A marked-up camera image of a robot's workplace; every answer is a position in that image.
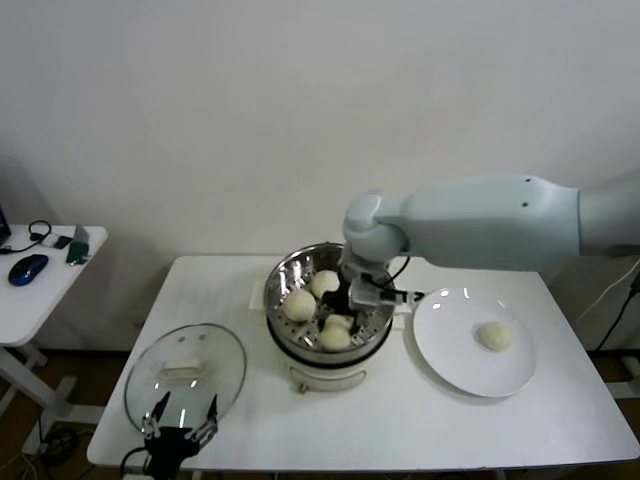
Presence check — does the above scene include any black floor cable bundle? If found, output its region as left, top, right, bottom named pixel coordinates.
left=19, top=424, right=84, bottom=480

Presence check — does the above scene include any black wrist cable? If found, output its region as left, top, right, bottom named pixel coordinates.
left=119, top=446, right=151, bottom=476
left=379, top=253, right=412, bottom=290

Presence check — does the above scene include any white round plate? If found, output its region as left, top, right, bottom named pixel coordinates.
left=412, top=287, right=539, bottom=400

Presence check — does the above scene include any blue computer mouse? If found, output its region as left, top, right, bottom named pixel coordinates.
left=8, top=253, right=51, bottom=287

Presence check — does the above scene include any glass lid with cream handle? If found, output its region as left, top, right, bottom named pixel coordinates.
left=123, top=322, right=249, bottom=436

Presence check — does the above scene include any black wall cable with plug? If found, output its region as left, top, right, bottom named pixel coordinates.
left=596, top=273, right=640, bottom=352

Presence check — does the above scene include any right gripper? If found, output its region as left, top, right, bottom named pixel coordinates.
left=319, top=252, right=386, bottom=337

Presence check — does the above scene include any white steamed baozi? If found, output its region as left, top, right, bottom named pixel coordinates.
left=283, top=290, right=318, bottom=323
left=310, top=269, right=344, bottom=301
left=317, top=313, right=354, bottom=351
left=472, top=320, right=515, bottom=353

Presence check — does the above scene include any green flat object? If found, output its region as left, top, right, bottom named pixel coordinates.
left=66, top=241, right=93, bottom=266

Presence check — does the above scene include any stainless steel steamer basket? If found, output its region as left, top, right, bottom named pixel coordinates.
left=248, top=242, right=414, bottom=359

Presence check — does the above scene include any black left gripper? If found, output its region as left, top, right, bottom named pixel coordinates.
left=141, top=392, right=220, bottom=479

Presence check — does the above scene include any white side table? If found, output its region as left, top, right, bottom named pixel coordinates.
left=0, top=223, right=110, bottom=426

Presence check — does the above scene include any white wall cable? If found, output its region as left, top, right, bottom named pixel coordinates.
left=574, top=259, right=640, bottom=326

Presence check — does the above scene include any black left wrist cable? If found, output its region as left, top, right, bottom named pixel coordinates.
left=119, top=446, right=151, bottom=476

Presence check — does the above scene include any black desk cable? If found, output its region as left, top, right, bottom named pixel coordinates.
left=0, top=238, right=37, bottom=255

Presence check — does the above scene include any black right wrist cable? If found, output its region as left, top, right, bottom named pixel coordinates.
left=379, top=253, right=412, bottom=290

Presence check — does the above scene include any white frame base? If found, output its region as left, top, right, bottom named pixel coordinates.
left=606, top=349, right=640, bottom=401

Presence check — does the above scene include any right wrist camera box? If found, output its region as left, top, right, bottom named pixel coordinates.
left=348, top=278, right=426, bottom=312

